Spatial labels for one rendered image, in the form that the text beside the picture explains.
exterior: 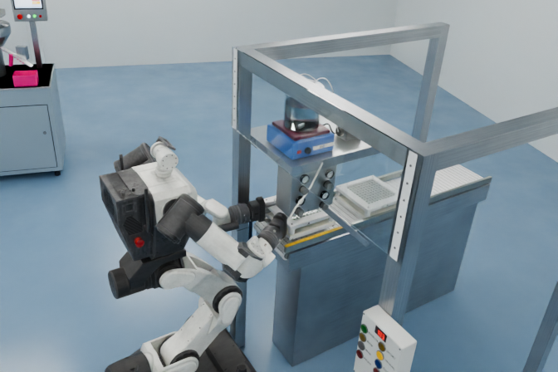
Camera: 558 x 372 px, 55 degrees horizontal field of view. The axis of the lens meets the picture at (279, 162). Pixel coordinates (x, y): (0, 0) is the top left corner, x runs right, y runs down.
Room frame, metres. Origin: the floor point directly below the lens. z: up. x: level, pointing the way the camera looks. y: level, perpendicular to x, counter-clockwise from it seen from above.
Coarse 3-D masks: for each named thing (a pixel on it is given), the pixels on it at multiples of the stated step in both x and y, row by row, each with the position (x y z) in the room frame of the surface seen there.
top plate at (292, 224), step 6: (264, 198) 2.07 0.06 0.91; (270, 198) 2.07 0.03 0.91; (276, 198) 2.07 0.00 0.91; (270, 210) 2.00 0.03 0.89; (276, 210) 1.98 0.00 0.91; (306, 216) 1.95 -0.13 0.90; (312, 216) 1.95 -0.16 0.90; (318, 216) 1.95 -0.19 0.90; (324, 216) 1.96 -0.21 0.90; (288, 222) 1.90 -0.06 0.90; (294, 222) 1.90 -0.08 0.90; (300, 222) 1.90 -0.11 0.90; (306, 222) 1.91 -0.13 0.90; (312, 222) 1.92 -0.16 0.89; (294, 228) 1.87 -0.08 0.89
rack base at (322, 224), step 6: (270, 216) 2.00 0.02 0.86; (318, 222) 1.98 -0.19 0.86; (324, 222) 1.98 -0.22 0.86; (330, 222) 1.98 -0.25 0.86; (300, 228) 1.92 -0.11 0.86; (306, 228) 1.92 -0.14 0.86; (312, 228) 1.93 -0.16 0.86; (318, 228) 1.94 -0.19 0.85; (324, 228) 1.96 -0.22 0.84; (288, 234) 1.87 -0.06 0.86; (294, 234) 1.87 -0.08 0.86; (300, 234) 1.89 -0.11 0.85; (306, 234) 1.91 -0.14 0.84
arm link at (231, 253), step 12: (216, 228) 1.47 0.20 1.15; (204, 240) 1.44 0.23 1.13; (216, 240) 1.44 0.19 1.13; (228, 240) 1.46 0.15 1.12; (216, 252) 1.43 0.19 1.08; (228, 252) 1.43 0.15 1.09; (240, 252) 1.44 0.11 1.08; (252, 252) 1.46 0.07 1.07; (228, 264) 1.42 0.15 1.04; (240, 264) 1.43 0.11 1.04; (240, 276) 1.43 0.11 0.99
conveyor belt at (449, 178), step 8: (448, 168) 2.68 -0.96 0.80; (456, 168) 2.69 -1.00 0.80; (464, 168) 2.69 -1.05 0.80; (440, 176) 2.58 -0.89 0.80; (448, 176) 2.58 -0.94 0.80; (456, 176) 2.59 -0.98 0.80; (464, 176) 2.59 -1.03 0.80; (472, 176) 2.60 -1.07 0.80; (480, 176) 2.61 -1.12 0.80; (440, 184) 2.49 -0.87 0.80; (448, 184) 2.49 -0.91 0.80; (456, 184) 2.50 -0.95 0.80; (432, 192) 2.40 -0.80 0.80; (440, 192) 2.41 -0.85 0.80; (256, 224) 2.03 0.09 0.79; (264, 224) 2.02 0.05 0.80; (336, 224) 2.06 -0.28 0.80; (312, 232) 1.98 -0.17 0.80; (320, 232) 1.98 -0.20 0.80; (288, 240) 1.91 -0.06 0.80; (296, 240) 1.92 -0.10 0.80; (280, 248) 1.86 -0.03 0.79
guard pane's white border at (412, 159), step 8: (232, 104) 2.04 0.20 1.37; (232, 112) 2.04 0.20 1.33; (232, 120) 2.04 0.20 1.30; (408, 160) 1.23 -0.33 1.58; (416, 160) 1.21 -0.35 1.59; (408, 168) 1.23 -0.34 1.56; (408, 176) 1.22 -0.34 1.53; (408, 184) 1.22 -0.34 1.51; (408, 192) 1.21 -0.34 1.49; (400, 200) 1.23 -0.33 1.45; (408, 200) 1.21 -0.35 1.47; (400, 208) 1.23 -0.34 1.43; (400, 216) 1.22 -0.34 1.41; (400, 224) 1.22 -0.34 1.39; (400, 232) 1.21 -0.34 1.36; (392, 240) 1.23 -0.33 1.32; (400, 240) 1.21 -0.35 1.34; (392, 248) 1.23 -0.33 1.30; (392, 256) 1.22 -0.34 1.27
